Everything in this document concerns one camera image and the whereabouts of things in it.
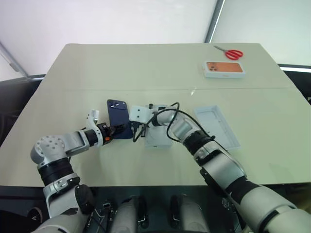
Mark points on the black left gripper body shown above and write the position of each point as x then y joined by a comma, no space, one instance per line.
106,132

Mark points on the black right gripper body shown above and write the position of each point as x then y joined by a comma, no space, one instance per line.
141,128

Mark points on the dark blue smartphone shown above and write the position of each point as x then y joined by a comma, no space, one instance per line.
117,114

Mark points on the white phone box base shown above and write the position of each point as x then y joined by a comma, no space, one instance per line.
158,138

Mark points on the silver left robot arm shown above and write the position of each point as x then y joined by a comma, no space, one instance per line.
52,148

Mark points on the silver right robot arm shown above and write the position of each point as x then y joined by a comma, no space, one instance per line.
218,165

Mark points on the white phone box lid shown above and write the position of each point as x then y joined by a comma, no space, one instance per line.
218,126

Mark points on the white box with orange phone print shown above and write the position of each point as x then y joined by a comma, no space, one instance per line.
223,69

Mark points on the silver rounded robot leg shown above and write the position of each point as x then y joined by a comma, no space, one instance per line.
128,216
192,216

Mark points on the dark seat beside table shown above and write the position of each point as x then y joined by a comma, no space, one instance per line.
14,102

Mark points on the grey metal slanted bar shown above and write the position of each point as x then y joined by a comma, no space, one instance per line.
13,60

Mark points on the dark furniture behind table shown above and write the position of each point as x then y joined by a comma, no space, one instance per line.
297,75

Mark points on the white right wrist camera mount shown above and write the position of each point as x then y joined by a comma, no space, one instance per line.
139,114

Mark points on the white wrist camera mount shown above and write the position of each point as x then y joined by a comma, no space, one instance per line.
139,114
92,121

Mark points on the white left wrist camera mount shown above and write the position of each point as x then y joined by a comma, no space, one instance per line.
92,121

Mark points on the grey metal window frame post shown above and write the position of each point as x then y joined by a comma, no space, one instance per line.
215,20

